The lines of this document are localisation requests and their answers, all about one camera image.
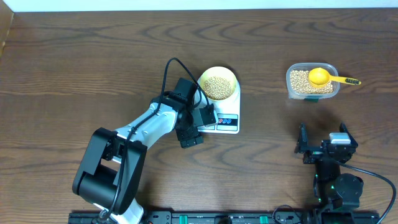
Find soybeans in yellow bowl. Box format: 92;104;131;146
203;77;233;100

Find clear plastic container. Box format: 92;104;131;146
286;63;340;100

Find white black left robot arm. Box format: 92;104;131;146
72;78;217;223

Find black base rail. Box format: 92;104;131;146
67;210;379;224

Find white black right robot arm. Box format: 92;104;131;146
294;124;364;223

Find yellow measuring cup scoop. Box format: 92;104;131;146
308;68;361;88

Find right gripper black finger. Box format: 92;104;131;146
339;122;358;148
294;123;308;154

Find yellow bowl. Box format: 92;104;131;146
199;67;238;101

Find white digital kitchen scale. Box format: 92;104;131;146
198;82;241;134

